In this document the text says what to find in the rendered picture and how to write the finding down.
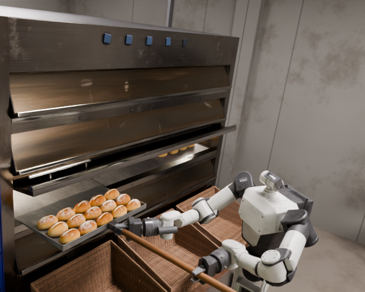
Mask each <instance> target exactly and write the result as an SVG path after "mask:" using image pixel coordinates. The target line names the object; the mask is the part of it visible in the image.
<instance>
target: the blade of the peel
mask: <svg viewBox="0 0 365 292"><path fill-rule="evenodd" d="M109 190H110V189H109V188H106V187H104V186H102V185H99V186H97V187H94V188H92V189H88V190H87V191H83V192H81V193H79V194H76V195H73V196H70V197H68V198H65V199H63V200H60V201H58V202H55V203H52V204H50V205H47V206H44V207H41V208H39V209H36V210H34V211H31V212H29V213H26V214H23V215H21V216H18V217H16V218H15V219H16V220H18V221H19V222H21V223H22V224H24V225H25V226H27V227H28V228H29V229H31V230H32V231H34V232H35V233H37V234H38V235H40V236H41V237H43V238H44V239H46V240H47V241H48V242H50V243H51V244H53V245H54V246H56V247H57V248H59V249H60V250H62V251H64V250H66V249H69V248H70V247H72V246H74V245H76V244H78V243H80V242H82V241H84V240H86V239H88V238H90V237H92V236H94V235H95V234H97V233H99V232H101V231H103V230H105V229H107V228H108V223H107V224H105V225H103V226H101V227H97V229H95V230H93V231H91V232H89V233H87V234H85V235H83V236H82V235H80V237H79V238H77V239H75V240H73V241H71V242H69V243H67V244H61V243H60V241H59V239H60V236H59V237H56V238H52V237H50V236H49V235H48V229H47V230H40V229H38V227H37V224H38V221H39V220H40V219H41V218H42V217H44V216H47V215H53V216H56V215H57V213H58V212H59V211H60V210H62V209H63V208H66V207H70V208H72V209H74V207H75V205H76V204H77V203H79V202H81V201H83V200H86V201H88V202H90V200H91V198H92V197H94V196H96V195H103V196H104V195H105V193H106V192H107V191H109ZM140 205H141V206H140V207H138V208H136V209H134V210H132V211H130V212H128V211H127V213H126V214H124V215H122V216H120V217H119V218H117V219H113V221H115V222H117V223H119V222H121V221H123V220H125V219H126V218H128V216H132V215H134V214H136V213H138V212H140V211H142V210H144V209H146V206H147V204H146V203H143V202H141V201H140Z"/></svg>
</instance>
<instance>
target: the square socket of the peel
mask: <svg viewBox="0 0 365 292"><path fill-rule="evenodd" d="M115 224H118V223H117V222H115V221H113V220H112V221H110V222H108V229H110V230H112V231H114V232H115V233H117V234H118V235H120V236H121V235H122V234H121V232H122V230H123V229H126V228H115Z"/></svg>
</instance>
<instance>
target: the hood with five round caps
mask: <svg viewBox="0 0 365 292"><path fill-rule="evenodd" d="M234 42H235V37H230V36H218V35H205V34H192V33H185V32H173V31H159V30H147V29H140V28H127V27H114V26H107V25H95V24H82V23H69V22H62V21H50V20H37V19H24V18H17V17H8V45H9V72H33V71H67V70H101V69H118V68H152V67H186V66H204V65H231V60H232V53H233V46H234Z"/></svg>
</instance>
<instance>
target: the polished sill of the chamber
mask: <svg viewBox="0 0 365 292"><path fill-rule="evenodd" d="M216 153H217V150H216V149H214V148H209V149H206V150H204V151H200V152H198V153H195V154H193V155H190V156H187V157H184V158H182V159H179V160H176V161H174V162H170V163H168V164H165V165H163V166H159V167H157V168H154V169H152V170H149V171H146V172H143V173H141V174H138V175H136V176H133V177H130V178H127V179H124V180H122V181H119V182H116V183H113V184H111V185H108V186H106V188H109V189H117V190H118V191H119V193H120V192H122V191H125V190H127V189H129V188H132V187H135V186H137V185H140V184H142V183H145V182H147V181H149V180H152V179H155V178H157V177H160V176H162V175H164V174H167V173H170V172H172V171H175V170H177V169H180V168H182V167H184V166H187V165H190V164H192V163H195V162H197V161H199V160H202V159H204V158H207V157H210V156H212V155H215V154H216ZM27 229H29V228H28V227H27V226H25V225H24V224H22V223H21V222H19V221H18V220H16V219H15V220H14V234H17V233H19V232H22V231H25V230H27Z"/></svg>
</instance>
